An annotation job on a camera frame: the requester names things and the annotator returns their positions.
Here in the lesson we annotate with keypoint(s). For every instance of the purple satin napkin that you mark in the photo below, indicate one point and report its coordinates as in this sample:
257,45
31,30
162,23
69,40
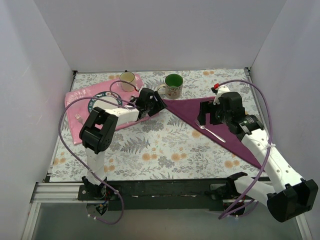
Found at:
188,110

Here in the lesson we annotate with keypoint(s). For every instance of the cream ceramic cup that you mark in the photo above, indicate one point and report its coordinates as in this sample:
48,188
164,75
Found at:
127,81

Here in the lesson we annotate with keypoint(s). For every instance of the pink cloth placemat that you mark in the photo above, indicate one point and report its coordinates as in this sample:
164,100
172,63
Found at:
81,107

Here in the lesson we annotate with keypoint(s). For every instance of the white plate blue rim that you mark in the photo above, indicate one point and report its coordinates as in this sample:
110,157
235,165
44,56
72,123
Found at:
114,100

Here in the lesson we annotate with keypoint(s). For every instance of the green floral mug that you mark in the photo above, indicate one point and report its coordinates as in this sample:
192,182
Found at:
172,86

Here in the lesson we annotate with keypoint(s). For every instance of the small silver fork on placemat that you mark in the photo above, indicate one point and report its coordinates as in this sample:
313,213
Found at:
79,119

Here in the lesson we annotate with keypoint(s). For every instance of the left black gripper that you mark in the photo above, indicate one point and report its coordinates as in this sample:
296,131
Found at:
155,102

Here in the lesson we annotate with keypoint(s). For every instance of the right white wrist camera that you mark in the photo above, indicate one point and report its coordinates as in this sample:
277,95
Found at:
218,90

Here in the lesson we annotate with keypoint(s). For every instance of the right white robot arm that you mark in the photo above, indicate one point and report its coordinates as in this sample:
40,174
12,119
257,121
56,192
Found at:
290,194

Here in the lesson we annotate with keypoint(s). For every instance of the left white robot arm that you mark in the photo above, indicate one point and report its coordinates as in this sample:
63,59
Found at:
99,128

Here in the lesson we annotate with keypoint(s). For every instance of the aluminium frame rail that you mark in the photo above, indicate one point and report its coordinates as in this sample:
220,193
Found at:
69,221

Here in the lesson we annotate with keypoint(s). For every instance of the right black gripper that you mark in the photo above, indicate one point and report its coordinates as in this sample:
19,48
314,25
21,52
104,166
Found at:
208,113

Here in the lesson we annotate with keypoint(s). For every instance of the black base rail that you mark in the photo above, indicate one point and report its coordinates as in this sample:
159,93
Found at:
208,193

